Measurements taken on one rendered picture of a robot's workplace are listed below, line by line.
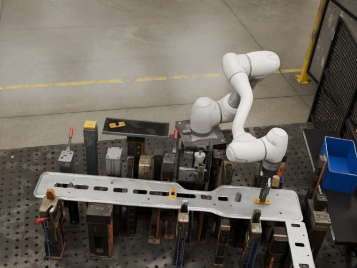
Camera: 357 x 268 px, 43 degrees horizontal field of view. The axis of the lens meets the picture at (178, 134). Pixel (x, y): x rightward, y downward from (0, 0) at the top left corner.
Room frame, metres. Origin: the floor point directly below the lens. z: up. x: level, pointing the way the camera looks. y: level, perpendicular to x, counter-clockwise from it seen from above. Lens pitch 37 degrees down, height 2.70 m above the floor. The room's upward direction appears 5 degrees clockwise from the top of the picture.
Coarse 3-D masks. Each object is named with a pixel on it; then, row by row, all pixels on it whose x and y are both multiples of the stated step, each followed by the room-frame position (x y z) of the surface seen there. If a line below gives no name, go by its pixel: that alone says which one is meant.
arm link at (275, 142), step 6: (270, 132) 1.69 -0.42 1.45; (276, 132) 1.68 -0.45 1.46; (282, 132) 1.69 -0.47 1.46; (264, 138) 1.69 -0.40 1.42; (270, 138) 1.67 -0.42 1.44; (276, 138) 1.66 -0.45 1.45; (282, 138) 1.66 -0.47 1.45; (264, 144) 1.65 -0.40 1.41; (270, 144) 1.65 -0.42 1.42; (276, 144) 1.65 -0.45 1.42; (282, 144) 1.65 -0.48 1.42; (270, 150) 1.64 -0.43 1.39; (276, 150) 1.64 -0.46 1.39; (282, 150) 1.65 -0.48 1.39; (270, 156) 1.63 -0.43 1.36; (276, 156) 1.64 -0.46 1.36; (282, 156) 1.66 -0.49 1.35; (276, 162) 1.66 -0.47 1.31
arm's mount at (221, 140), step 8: (184, 120) 2.63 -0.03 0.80; (176, 128) 2.58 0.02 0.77; (184, 128) 2.55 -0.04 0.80; (216, 128) 2.57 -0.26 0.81; (184, 136) 2.46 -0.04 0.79; (200, 144) 2.39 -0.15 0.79; (208, 144) 2.40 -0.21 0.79; (216, 144) 2.40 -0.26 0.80; (224, 144) 2.42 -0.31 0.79; (224, 152) 2.43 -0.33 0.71
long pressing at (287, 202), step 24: (72, 192) 1.64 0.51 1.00; (96, 192) 1.65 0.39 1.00; (120, 192) 1.67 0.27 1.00; (192, 192) 1.72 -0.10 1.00; (216, 192) 1.73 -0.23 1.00; (240, 192) 1.75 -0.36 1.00; (288, 192) 1.78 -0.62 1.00; (240, 216) 1.58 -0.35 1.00; (264, 216) 1.59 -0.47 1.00; (288, 216) 1.61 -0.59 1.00
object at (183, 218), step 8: (184, 216) 1.51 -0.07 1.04; (176, 224) 1.55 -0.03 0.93; (184, 224) 1.47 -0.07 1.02; (176, 232) 1.49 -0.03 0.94; (184, 232) 1.47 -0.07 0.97; (176, 240) 1.48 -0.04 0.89; (184, 240) 1.47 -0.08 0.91; (176, 248) 1.49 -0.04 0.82; (184, 248) 1.49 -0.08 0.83; (176, 256) 1.48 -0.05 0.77; (176, 264) 1.47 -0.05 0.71; (184, 264) 1.48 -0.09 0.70
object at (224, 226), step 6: (222, 222) 1.54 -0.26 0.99; (228, 222) 1.54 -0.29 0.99; (222, 228) 1.50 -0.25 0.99; (228, 228) 1.51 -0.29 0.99; (222, 234) 1.49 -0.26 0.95; (228, 234) 1.49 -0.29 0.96; (222, 240) 1.49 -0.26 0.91; (222, 246) 1.50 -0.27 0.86; (216, 252) 1.53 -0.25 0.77; (222, 252) 1.50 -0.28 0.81; (216, 258) 1.50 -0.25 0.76; (222, 258) 1.50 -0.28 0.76; (216, 264) 1.49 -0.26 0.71; (222, 264) 1.50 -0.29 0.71
